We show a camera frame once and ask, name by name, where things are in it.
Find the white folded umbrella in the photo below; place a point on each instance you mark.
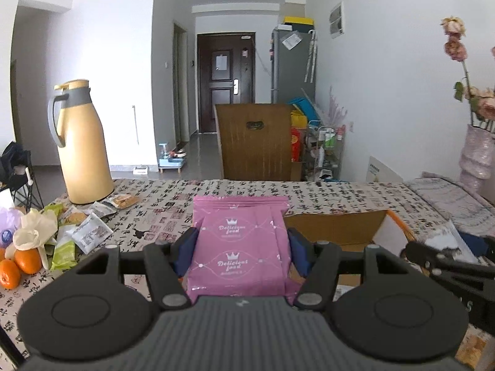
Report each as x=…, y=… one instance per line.
x=312, y=56

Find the red gift box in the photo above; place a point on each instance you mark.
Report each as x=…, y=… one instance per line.
x=298, y=145

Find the clear biscuit packet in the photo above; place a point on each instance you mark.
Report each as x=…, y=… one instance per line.
x=73, y=216
x=102, y=208
x=122, y=201

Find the blue plastic item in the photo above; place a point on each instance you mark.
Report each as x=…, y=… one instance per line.
x=303, y=106

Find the printed tablecloth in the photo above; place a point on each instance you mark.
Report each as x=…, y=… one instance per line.
x=162, y=208

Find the metal storage rack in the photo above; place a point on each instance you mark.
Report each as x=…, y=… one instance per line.
x=326, y=150

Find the wooden chair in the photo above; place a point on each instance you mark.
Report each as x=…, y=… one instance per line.
x=239, y=150

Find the white flat board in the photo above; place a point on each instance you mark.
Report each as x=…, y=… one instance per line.
x=383, y=172

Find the dark brown door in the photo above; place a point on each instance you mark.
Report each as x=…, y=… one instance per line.
x=209, y=104

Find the bagged paper note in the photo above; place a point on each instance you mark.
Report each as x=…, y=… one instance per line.
x=291, y=40

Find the red cardboard box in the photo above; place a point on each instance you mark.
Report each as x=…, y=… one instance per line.
x=336, y=228

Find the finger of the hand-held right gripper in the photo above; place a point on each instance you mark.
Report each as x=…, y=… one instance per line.
x=444, y=263
x=481, y=246

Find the white plastic bag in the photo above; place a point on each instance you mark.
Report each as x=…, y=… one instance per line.
x=34, y=232

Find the white paper sheet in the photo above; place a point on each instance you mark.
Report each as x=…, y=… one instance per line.
x=221, y=61

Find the small white snack packet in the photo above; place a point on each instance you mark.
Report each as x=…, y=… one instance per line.
x=92, y=234

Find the black folding chair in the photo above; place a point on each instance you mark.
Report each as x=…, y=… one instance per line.
x=15, y=170

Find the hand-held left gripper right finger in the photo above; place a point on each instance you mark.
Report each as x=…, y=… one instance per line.
x=299, y=251

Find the small green snack packet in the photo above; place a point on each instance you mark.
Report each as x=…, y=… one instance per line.
x=53, y=211
x=64, y=253

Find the pink snack packet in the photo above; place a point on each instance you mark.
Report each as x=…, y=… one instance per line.
x=236, y=239

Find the purple printed plastic bag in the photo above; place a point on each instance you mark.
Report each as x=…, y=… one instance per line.
x=9, y=228

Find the light blue stool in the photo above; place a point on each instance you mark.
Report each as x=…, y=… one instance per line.
x=172, y=162

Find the dried pink rose bouquet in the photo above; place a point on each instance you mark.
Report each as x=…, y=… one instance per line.
x=456, y=50

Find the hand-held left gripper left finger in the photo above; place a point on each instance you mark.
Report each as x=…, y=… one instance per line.
x=186, y=249

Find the pink textured vase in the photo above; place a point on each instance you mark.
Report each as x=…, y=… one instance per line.
x=477, y=154

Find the yellow bag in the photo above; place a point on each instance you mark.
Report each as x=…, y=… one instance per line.
x=299, y=119

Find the yellow thermos jug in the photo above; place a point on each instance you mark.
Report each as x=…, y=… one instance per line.
x=83, y=154

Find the yellow flat box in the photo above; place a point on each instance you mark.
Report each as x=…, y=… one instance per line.
x=298, y=21

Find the white wall pipe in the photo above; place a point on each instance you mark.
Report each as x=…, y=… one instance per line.
x=135, y=123

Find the dried lavender bunch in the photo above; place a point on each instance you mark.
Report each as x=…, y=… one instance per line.
x=337, y=108

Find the grey refrigerator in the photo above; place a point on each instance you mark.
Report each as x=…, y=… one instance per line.
x=290, y=77

